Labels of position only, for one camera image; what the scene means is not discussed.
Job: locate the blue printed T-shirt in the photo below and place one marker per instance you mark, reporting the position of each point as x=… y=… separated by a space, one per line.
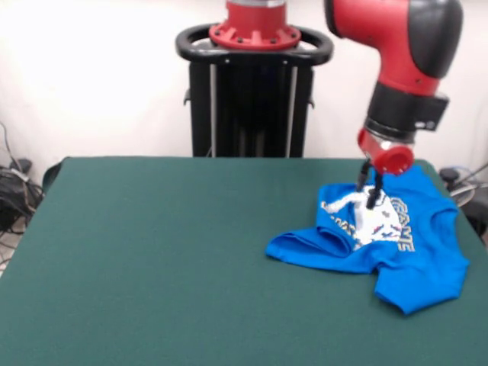
x=419 y=274

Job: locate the dark green table cloth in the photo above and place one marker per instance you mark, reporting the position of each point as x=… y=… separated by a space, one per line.
x=114 y=286

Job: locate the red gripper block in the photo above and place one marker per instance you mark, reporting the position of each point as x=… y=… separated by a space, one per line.
x=392 y=158

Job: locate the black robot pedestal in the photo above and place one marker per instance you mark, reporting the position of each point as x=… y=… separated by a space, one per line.
x=248 y=106

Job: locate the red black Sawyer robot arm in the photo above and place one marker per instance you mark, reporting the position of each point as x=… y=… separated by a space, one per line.
x=400 y=45

